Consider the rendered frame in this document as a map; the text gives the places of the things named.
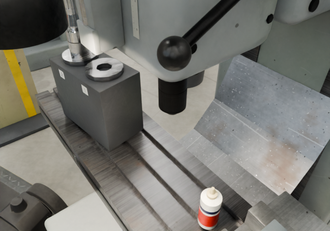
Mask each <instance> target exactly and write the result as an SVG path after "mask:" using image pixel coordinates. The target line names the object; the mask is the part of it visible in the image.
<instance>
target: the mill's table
mask: <svg viewBox="0 0 330 231"><path fill-rule="evenodd" d="M35 98H36V100H37V103H38V106H39V109H40V112H41V114H42V116H43V117H44V119H45V120H46V121H47V123H48V124H49V125H50V127H51V128H52V130H53V131H54V133H55V134H56V136H57V137H58V138H59V140H60V141H61V143H62V144H63V146H64V147H65V148H66V150H67V151H68V153H69V154H70V156H71V157H72V158H73V160H74V161H75V163H76V164H77V166H78V167H79V169H80V170H81V172H82V173H83V175H84V176H85V177H86V179H87V180H88V182H89V183H90V185H91V186H92V187H93V189H94V190H95V192H96V193H97V195H98V196H99V197H100V199H101V200H102V202H103V203H104V205H105V206H106V208H107V209H108V210H109V212H110V213H111V215H112V216H113V218H114V219H115V220H116V222H117V223H118V225H119V226H120V227H121V229H122V230H123V231H222V230H223V229H227V230H228V231H234V230H236V229H237V228H238V227H240V226H241V225H242V224H243V223H244V222H245V219H246V216H247V213H248V210H249V209H250V208H252V207H253V206H251V205H250V204H249V203H248V202H247V201H246V200H245V199H243V198H242V197H241V196H240V195H239V194H238V193H236V192H235V191H234V190H233V189H232V188H231V187H230V186H228V185H227V184H226V183H225V182H224V181H223V180H222V179H220V178H219V177H218V176H217V175H216V174H215V173H214V172H212V171H211V170H210V169H209V168H208V167H207V166H205V165H204V164H203V163H202V162H201V161H200V160H199V159H197V158H196V157H195V156H194V155H193V154H192V153H191V152H189V151H188V150H187V149H186V148H185V147H184V146H182V145H181V144H180V143H179V142H178V141H177V140H176V139H174V138H173V137H172V136H171V135H170V134H169V133H168V132H167V131H166V130H164V129H163V128H162V127H161V126H160V125H159V124H158V123H156V122H155V121H154V120H153V119H152V118H151V117H150V116H148V115H147V114H146V113H145V112H144V111H142V115H143V129H142V130H141V131H140V132H138V133H137V134H135V135H134V136H132V137H131V138H129V139H128V140H126V141H125V142H123V143H122V144H120V145H119V146H117V147H116V148H115V149H113V150H112V151H108V150H107V149H106V148H105V147H103V146H102V145H101V144H100V143H99V142H97V141H96V140H95V139H94V138H93V137H91V136H90V135H89V134H88V133H86V132H85V131H84V130H83V129H81V128H80V127H79V126H78V125H77V124H76V123H75V122H73V121H72V120H71V119H70V118H69V117H67V116H66V115H65V114H64V111H63V108H62V104H61V101H60V97H59V94H58V91H57V87H54V88H53V92H51V93H50V92H49V91H48V90H47V91H44V92H41V93H38V94H35ZM212 187H214V188H215V189H216V190H218V191H219V192H220V193H221V195H222V203H221V208H220V214H219V219H218V223H217V225H216V227H215V228H213V229H211V230H206V229H204V228H202V227H201V226H200V225H199V223H198V212H199V204H200V197H201V193H202V191H203V190H205V189H207V188H212Z"/></svg>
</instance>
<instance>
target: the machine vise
mask: <svg viewBox="0 0 330 231"><path fill-rule="evenodd" d="M274 219H276V220H277V221H278V222H279V223H280V224H281V225H282V226H283V227H284V228H285V229H287V230H288V231H330V226H328V225H327V224H326V223H325V222H323V221H322V220H321V219H320V218H318V217H317V216H316V215H315V214H314V213H312V212H311V211H310V210H309V209H307V208H306V207H305V206H304V205H303V204H301V203H300V202H299V201H298V200H296V199H295V198H294V197H293V196H291V195H290V194H289V193H288V192H286V191H284V192H283V193H281V194H280V195H279V196H278V197H276V198H275V199H274V200H273V201H271V202H270V203H269V204H268V205H266V204H265V203H264V202H263V201H260V202H258V203H257V204H256V205H254V206H253V207H252V208H250V209H249V210H248V212H247V216H246V219H245V222H244V223H243V224H242V225H241V226H240V227H238V228H237V229H236V230H234V231H261V230H262V229H263V228H264V227H265V226H267V225H268V224H269V223H270V222H271V221H272V220H274Z"/></svg>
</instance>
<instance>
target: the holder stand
mask: <svg viewBox="0 0 330 231"><path fill-rule="evenodd" d="M89 52H90V53H89V54H88V55H87V56H85V57H82V58H75V57H73V56H71V54H70V49H67V50H65V51H64V52H63V53H62V54H60V55H57V56H54V57H52V58H49V62H50V65H51V69H52V73H53V76H54V80H55V84H56V87H57V91H58V94H59V97H60V101H61V104H62V108H63V111H64V114H65V115H66V116H67V117H69V118H70V119H71V120H72V121H73V122H75V123H76V124H77V125H78V126H79V127H80V128H81V129H83V130H84V131H85V132H86V133H88V134H89V135H90V136H91V137H93V138H94V139H95V140H96V141H97V142H99V143H100V144H101V145H102V146H103V147H105V148H106V149H107V150H108V151H112V150H113V149H115V148H116V147H117V146H119V145H120V144H122V143H123V142H125V141H126V140H128V139H129V138H131V137H132V136H134V135H135V134H137V133H138V132H140V131H141V130H142V129H143V115H142V100H141V84H140V72H139V71H137V70H135V69H133V68H132V67H130V66H128V65H126V64H124V63H122V62H121V61H119V60H117V59H115V58H113V57H111V56H109V55H107V54H105V53H102V54H99V55H95V54H94V53H92V52H91V51H89Z"/></svg>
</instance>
